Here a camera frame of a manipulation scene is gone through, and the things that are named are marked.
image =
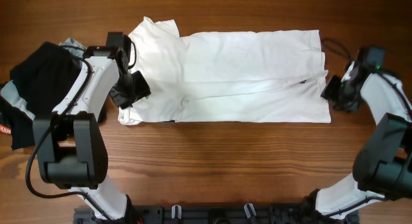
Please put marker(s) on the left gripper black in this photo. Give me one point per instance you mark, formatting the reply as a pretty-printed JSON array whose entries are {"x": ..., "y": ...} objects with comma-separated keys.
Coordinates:
[{"x": 143, "y": 90}]

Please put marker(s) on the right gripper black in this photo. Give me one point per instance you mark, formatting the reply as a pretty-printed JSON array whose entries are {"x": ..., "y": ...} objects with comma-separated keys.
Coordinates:
[{"x": 331, "y": 91}]

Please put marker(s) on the white t-shirt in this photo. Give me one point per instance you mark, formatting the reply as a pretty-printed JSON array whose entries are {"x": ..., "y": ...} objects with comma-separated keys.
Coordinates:
[{"x": 228, "y": 76}]

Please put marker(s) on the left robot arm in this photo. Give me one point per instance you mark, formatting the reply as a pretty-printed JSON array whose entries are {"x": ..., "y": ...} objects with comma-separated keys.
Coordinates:
[{"x": 70, "y": 157}]

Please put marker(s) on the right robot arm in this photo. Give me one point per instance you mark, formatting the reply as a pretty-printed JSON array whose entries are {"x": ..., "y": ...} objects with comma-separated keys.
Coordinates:
[{"x": 382, "y": 169}]

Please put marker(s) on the black folded garment top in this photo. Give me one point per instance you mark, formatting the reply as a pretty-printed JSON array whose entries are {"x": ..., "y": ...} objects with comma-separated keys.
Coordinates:
[{"x": 45, "y": 77}]

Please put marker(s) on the black garment with red label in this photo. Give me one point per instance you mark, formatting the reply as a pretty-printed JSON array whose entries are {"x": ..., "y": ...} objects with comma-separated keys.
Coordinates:
[{"x": 17, "y": 125}]

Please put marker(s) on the light blue denim jeans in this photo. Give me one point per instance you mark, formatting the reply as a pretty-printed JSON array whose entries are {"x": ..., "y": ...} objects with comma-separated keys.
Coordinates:
[{"x": 10, "y": 93}]

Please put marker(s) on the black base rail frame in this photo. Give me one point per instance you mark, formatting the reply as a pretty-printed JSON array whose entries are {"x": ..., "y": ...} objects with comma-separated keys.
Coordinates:
[{"x": 274, "y": 214}]

